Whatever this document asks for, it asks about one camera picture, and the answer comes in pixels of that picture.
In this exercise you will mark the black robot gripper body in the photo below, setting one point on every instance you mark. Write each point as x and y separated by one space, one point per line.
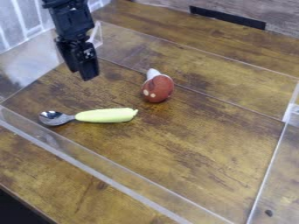
72 21

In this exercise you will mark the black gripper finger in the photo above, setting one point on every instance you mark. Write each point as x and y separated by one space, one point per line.
68 57
85 60

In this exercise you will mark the green handled metal spoon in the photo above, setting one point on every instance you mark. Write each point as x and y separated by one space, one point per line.
108 115

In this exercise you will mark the red toy mushroom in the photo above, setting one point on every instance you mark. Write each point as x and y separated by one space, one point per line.
157 87

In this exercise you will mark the clear acrylic front barrier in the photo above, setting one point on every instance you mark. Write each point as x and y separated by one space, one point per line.
163 200

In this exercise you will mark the clear acrylic barrier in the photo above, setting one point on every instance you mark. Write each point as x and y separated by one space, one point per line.
163 200
276 203

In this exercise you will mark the black strip on table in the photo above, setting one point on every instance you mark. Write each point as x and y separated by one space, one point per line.
228 17

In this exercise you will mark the clear acrylic right barrier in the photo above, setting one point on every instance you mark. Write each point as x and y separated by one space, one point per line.
276 203

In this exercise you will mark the clear acrylic triangular bracket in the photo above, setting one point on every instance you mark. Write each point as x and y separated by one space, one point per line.
96 35

